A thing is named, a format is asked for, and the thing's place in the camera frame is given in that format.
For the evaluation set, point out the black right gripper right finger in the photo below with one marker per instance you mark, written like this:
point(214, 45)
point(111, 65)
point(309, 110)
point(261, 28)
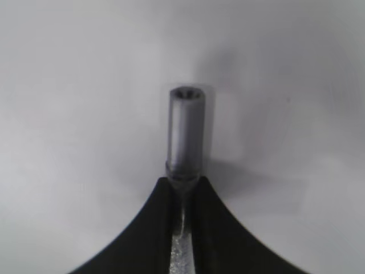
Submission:
point(221, 244)

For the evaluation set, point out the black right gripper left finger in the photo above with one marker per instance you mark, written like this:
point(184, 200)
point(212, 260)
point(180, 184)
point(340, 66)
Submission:
point(145, 245)

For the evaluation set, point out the silver glitter pen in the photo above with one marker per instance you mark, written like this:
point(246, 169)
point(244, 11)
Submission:
point(185, 165)

